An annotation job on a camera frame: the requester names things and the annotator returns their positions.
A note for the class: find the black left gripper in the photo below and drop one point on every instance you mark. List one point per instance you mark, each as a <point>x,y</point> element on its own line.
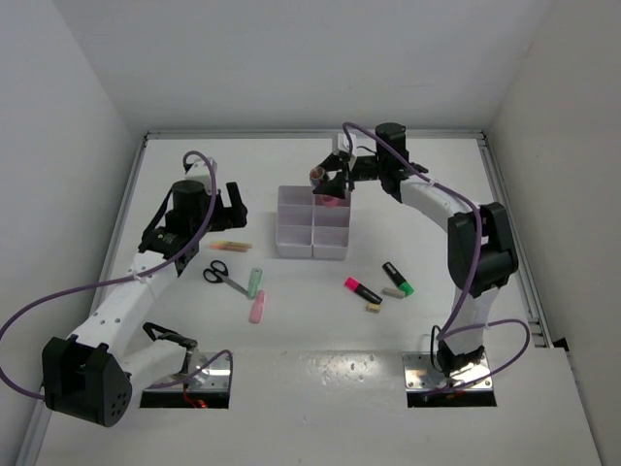
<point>228,216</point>

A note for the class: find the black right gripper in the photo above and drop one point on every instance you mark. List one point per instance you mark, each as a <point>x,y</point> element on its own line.
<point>335,186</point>

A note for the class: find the orange highlighter pen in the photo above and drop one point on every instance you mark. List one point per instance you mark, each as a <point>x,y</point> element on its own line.
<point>228,248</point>

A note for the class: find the clear bottle of coloured pins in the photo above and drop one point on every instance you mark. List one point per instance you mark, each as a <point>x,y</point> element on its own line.
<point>317,176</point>

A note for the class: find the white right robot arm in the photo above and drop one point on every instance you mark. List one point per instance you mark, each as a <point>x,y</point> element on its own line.
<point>481,252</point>

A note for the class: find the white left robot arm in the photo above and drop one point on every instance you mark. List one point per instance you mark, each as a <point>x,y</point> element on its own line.
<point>116,353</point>

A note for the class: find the white divided organiser left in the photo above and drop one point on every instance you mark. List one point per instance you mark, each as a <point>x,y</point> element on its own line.
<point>294,221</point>

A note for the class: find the green correction tape case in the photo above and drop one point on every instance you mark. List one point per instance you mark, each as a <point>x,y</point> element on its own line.
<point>254,282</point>

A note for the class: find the pink black highlighter marker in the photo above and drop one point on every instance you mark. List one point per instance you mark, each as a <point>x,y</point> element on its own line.
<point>362,291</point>

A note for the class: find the pink correction tape case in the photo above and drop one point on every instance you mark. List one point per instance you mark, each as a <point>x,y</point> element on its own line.
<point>257,308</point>

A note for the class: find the green black highlighter marker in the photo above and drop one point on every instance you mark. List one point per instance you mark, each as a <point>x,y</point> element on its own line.
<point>397,278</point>

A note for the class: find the beige eraser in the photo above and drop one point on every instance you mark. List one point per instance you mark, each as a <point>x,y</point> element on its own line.
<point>372,308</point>

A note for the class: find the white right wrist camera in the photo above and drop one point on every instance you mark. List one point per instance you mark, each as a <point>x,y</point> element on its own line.
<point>344,143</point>

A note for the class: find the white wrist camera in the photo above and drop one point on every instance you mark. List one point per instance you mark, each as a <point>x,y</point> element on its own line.
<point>344,143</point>
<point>198,171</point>

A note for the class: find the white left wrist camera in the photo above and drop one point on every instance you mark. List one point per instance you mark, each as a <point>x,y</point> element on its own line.
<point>198,171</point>

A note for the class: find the black handled scissors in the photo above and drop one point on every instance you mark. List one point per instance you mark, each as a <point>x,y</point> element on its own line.
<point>218,272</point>

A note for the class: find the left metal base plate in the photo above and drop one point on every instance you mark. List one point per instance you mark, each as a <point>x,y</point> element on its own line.
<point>187,378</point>

